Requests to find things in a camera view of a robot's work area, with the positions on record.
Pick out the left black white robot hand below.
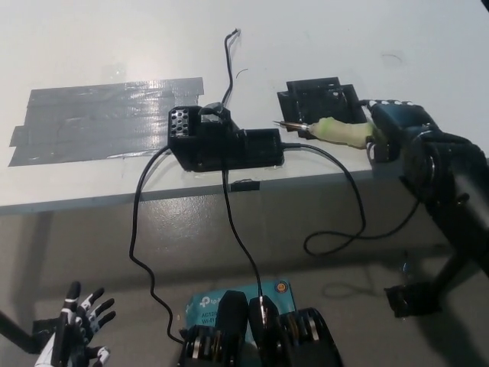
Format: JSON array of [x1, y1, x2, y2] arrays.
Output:
[[57, 281, 116, 364]]

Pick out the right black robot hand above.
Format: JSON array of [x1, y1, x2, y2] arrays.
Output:
[[358, 99, 440, 165]]

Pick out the tape-wrapped soldering iron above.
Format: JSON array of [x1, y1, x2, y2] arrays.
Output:
[[272, 117, 377, 151]]

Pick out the black soldering iron stand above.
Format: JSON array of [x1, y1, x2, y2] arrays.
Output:
[[277, 77, 368, 132]]

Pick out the black robot torso blocks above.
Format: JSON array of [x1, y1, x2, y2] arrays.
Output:
[[177, 290, 343, 367]]

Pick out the black soldering station base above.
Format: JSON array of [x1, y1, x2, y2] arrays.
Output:
[[167, 102, 286, 174]]

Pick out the black floor tape patch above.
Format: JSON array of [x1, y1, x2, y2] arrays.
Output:
[[384, 281, 444, 319], [32, 317, 62, 339]]

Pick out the black table leg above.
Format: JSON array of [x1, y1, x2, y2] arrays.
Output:
[[0, 309, 41, 355], [429, 244, 466, 304]]

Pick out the teal router box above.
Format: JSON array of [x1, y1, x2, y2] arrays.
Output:
[[185, 278, 300, 337]]

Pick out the small black tape strip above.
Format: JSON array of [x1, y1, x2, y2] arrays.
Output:
[[230, 180, 261, 193]]

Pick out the black soldering iron cable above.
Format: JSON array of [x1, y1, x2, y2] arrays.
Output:
[[281, 142, 421, 256]]

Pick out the long black power cable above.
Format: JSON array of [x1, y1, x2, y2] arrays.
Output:
[[128, 147, 186, 344]]

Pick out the thin black loose wire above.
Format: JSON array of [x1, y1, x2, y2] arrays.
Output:
[[222, 28, 242, 108]]

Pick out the black cable with metal plug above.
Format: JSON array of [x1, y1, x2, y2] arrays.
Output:
[[221, 170, 267, 307]]

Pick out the grey duct tape patch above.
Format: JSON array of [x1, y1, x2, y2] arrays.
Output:
[[7, 77, 206, 167]]

